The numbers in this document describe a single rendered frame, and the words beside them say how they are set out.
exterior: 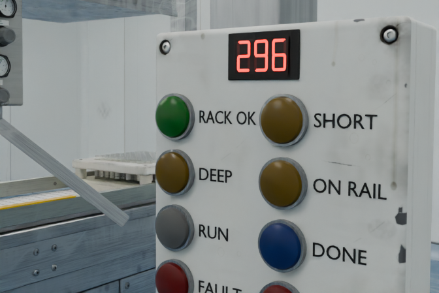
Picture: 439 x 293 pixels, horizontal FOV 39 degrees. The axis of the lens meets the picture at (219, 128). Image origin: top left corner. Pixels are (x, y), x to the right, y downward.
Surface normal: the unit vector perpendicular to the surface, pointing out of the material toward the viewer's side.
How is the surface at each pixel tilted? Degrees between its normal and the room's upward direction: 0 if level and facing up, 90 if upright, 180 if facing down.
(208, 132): 90
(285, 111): 87
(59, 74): 90
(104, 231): 90
